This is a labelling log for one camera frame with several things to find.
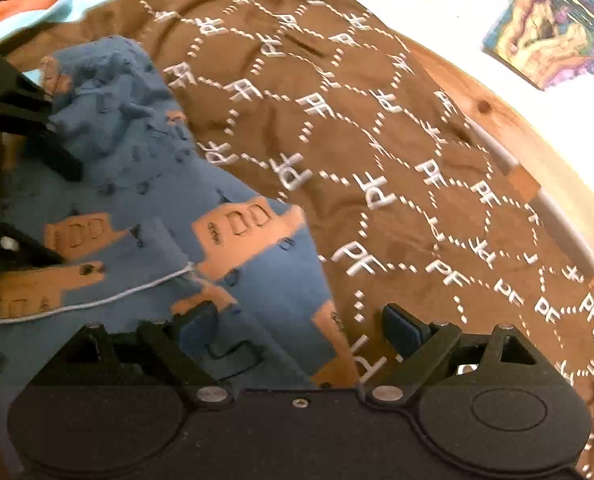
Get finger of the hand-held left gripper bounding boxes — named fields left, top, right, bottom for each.
left=0, top=52, right=84, bottom=182
left=0, top=199, right=68, bottom=282

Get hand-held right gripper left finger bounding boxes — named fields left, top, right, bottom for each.
left=64, top=301, right=234, bottom=407

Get brown printed blanket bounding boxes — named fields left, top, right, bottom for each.
left=7, top=0, right=594, bottom=480

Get swirl pattern wall poster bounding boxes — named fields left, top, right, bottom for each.
left=482, top=0, right=594, bottom=92

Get blue printed pants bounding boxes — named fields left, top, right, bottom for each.
left=0, top=35, right=360, bottom=480

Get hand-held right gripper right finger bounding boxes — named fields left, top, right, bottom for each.
left=359, top=303, right=538, bottom=405

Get wooden bed frame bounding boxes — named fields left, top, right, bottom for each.
left=397, top=35, right=594, bottom=306

